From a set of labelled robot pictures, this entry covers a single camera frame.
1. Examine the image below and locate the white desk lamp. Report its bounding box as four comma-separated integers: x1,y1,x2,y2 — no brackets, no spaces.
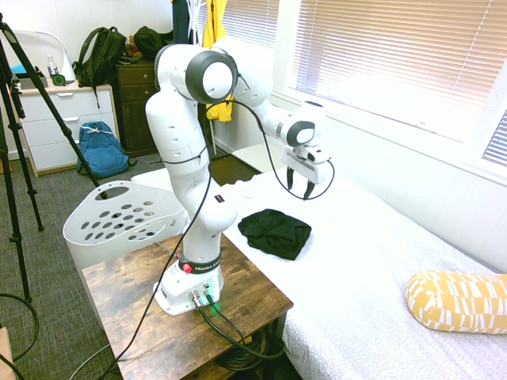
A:
15,30,76,84

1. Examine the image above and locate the black camera tripod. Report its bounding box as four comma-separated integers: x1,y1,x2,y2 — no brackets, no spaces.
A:
0,11,102,304

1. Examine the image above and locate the grey flat box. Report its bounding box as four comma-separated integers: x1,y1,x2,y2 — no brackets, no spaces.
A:
11,77,49,93

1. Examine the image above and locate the grey floor cable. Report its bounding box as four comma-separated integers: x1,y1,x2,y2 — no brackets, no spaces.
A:
69,342,116,380

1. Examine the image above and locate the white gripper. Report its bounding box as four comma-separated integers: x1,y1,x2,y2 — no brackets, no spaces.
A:
280,144,332,201

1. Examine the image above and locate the white bed blanket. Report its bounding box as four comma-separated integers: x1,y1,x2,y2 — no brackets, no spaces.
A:
130,168,507,380

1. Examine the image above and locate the white perforated laundry basket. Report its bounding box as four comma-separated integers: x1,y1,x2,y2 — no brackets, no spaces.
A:
62,180,192,278

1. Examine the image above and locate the narrow white window blind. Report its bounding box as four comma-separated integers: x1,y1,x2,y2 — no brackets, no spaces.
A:
482,109,507,168

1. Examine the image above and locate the black garment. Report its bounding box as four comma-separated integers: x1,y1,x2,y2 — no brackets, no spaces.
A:
237,208,313,261

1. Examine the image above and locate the black bag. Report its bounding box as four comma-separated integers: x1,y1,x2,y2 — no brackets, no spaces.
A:
133,25,175,61

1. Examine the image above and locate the wide white window blind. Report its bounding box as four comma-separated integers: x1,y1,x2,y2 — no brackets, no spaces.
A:
288,0,507,108

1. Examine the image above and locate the yellow hanging jacket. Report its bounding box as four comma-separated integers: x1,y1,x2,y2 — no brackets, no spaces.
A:
201,0,234,124

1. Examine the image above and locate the thick black base cable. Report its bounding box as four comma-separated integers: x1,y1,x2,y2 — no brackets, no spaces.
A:
196,303,287,357
206,296,254,348

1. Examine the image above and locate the rustic wooden side table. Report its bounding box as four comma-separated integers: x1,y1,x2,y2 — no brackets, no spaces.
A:
81,231,295,380

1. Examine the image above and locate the dark green backpack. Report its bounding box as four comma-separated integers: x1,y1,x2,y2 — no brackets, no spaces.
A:
73,26,128,110

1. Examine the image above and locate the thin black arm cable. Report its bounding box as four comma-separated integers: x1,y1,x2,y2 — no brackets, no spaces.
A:
114,70,336,363

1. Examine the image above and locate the dark blue hanging garment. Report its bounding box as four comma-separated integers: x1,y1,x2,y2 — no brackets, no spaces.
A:
171,0,190,45

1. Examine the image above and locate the dark brown wooden dresser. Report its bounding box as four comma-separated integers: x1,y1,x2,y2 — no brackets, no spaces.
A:
114,59,164,158

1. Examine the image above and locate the yellow white patterned bolster pillow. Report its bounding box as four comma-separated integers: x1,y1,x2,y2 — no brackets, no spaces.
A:
406,270,507,336

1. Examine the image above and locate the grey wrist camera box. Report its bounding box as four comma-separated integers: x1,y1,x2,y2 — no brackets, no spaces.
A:
303,142,333,165

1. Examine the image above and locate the brown teddy toy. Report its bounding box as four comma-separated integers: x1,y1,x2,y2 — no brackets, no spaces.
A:
125,34,143,60

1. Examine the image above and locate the black floor cable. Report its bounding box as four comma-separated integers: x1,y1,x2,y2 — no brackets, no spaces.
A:
0,291,41,380

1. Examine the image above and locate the blue backpack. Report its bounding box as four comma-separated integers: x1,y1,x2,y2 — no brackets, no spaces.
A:
77,121,131,178

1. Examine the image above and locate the white drawer cabinet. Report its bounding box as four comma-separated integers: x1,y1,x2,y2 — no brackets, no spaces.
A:
15,83,120,177

